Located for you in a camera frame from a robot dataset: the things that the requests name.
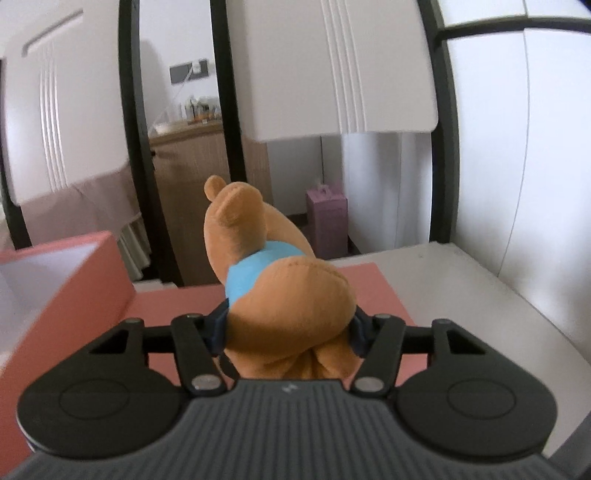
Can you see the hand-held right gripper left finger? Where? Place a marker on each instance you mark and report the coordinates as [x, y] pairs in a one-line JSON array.
[[218, 330]]

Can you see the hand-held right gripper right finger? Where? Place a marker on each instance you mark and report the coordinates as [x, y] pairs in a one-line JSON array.
[[363, 330]]

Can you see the brown plush toy blue shirt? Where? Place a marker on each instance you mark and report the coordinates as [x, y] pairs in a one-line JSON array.
[[286, 304]]

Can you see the pink box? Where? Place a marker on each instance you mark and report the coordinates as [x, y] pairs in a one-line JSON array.
[[60, 295]]

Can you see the white desktop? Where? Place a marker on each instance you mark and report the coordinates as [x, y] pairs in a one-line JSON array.
[[471, 295]]

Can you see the pink box lid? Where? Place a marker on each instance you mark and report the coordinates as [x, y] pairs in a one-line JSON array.
[[383, 295]]

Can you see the small pink carton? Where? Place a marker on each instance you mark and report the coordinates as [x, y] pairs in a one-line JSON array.
[[327, 221]]

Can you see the wooden cabinet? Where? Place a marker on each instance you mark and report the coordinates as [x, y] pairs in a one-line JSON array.
[[189, 184]]

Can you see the bed with brown skirt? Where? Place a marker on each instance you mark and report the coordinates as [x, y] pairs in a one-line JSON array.
[[92, 207]]

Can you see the group of small bottles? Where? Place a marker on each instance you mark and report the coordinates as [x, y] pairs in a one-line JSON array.
[[199, 109]]

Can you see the white panelled cabinet door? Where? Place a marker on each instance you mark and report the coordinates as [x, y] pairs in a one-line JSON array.
[[332, 69], [60, 115]]

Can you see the black metal frame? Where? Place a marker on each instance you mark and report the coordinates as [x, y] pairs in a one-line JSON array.
[[138, 138]]

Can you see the grey wall switch panel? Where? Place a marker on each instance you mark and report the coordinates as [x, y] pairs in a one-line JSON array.
[[184, 71]]

